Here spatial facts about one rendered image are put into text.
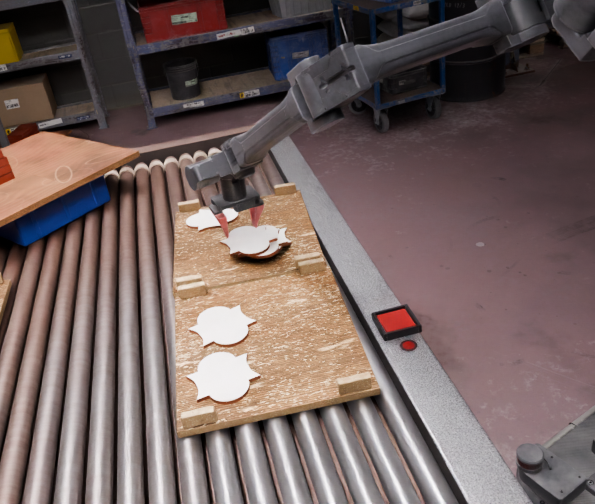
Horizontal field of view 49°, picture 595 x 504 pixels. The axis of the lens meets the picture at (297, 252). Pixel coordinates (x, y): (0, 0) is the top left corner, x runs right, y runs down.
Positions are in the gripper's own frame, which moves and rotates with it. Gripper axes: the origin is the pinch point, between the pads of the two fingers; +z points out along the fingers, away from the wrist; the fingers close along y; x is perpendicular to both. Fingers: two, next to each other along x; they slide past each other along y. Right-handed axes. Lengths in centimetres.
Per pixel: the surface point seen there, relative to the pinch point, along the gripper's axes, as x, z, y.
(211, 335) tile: -30.1, 3.3, -18.5
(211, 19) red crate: 383, 32, 118
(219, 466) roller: -60, 5, -28
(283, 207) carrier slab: 12.4, 4.7, 16.3
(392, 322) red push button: -45.1, 4.2, 13.7
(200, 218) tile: 19.5, 4.2, -4.7
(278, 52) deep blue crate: 376, 67, 169
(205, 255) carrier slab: 1.7, 4.7, -9.4
